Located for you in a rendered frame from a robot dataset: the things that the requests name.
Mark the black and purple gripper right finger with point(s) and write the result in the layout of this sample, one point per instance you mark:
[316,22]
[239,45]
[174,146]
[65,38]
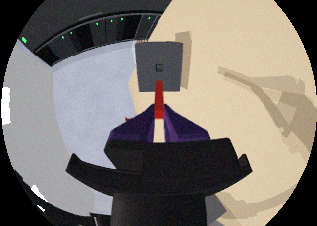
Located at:
[181,129]

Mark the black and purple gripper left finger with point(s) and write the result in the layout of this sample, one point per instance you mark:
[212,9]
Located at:
[137,128]

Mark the red rectangular peg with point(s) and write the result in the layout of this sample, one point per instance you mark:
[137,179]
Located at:
[159,101]

